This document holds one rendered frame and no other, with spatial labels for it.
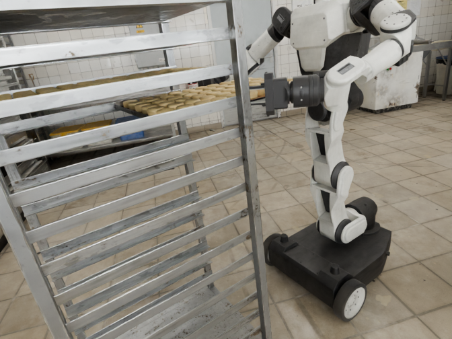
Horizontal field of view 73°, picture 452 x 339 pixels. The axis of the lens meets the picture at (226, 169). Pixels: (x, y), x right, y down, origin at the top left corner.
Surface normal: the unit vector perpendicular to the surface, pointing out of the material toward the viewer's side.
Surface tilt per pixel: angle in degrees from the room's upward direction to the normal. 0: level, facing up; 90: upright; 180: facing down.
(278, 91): 89
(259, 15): 90
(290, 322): 0
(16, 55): 90
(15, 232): 90
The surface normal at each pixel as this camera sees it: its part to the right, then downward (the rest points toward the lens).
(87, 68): 0.23, 0.34
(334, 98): -0.08, 0.86
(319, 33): -0.82, 0.32
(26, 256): 0.55, 0.25
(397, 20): -0.33, -0.65
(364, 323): -0.12, -0.92
